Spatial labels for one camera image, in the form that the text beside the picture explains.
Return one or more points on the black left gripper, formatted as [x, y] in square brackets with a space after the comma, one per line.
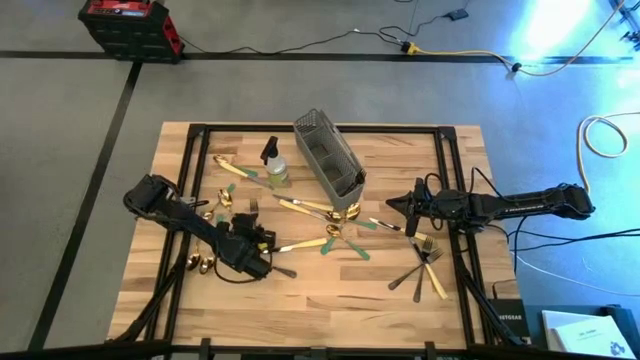
[245, 257]

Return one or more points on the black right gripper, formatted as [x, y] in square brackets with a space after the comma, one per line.
[445, 206]

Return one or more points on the green spray bottle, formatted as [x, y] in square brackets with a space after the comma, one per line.
[276, 170]

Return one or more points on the grey mesh cutlery basket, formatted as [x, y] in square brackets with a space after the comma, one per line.
[322, 150]

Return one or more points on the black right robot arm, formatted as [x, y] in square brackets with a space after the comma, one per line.
[530, 206]

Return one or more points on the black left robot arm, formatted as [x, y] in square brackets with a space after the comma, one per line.
[190, 220]

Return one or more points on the black foot pedal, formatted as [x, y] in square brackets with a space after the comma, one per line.
[457, 14]

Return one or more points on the white paper booklet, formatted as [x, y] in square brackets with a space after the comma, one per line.
[585, 335]

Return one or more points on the dark plastic case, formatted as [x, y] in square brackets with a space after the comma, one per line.
[627, 320]

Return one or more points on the black and red toolbox stack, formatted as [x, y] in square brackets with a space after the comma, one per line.
[130, 35]

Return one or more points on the black Netgear network switch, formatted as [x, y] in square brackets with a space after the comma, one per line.
[507, 320]

